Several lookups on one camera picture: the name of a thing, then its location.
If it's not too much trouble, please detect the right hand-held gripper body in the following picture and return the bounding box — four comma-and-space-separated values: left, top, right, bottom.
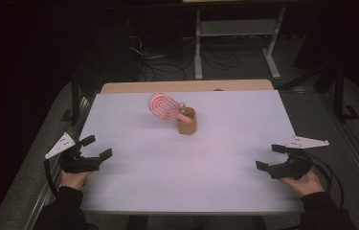
269, 135, 330, 181

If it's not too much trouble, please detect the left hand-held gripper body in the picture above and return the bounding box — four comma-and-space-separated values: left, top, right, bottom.
44, 132, 102, 174

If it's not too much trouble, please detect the pink hairbrush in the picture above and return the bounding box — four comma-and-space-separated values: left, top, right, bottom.
147, 92, 194, 124

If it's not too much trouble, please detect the brown cup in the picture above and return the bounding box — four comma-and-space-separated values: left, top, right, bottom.
176, 102, 198, 136

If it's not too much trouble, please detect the person's left hand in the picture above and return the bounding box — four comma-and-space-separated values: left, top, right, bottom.
59, 170, 93, 192

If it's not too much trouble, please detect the person's right hand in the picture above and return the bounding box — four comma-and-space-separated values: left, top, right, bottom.
279, 168, 325, 198

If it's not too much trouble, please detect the white table cover sheet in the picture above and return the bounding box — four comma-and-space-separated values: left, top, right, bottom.
51, 89, 304, 214

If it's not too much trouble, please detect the black metal stand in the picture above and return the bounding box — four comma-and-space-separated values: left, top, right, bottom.
59, 70, 83, 127
332, 60, 359, 125

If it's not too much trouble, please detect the wooden table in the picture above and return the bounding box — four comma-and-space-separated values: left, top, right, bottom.
100, 79, 275, 95

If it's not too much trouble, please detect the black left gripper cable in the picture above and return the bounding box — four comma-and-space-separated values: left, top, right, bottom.
43, 158, 60, 197

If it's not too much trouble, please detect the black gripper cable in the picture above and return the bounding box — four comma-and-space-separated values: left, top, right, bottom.
43, 158, 60, 197
304, 152, 346, 211

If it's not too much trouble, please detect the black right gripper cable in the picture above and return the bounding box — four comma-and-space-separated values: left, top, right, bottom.
304, 152, 346, 211

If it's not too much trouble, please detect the bundle of floor cables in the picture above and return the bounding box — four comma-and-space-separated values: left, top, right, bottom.
128, 34, 242, 81

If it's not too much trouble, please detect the grey metal table frame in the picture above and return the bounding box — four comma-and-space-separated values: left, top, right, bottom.
193, 6, 287, 81

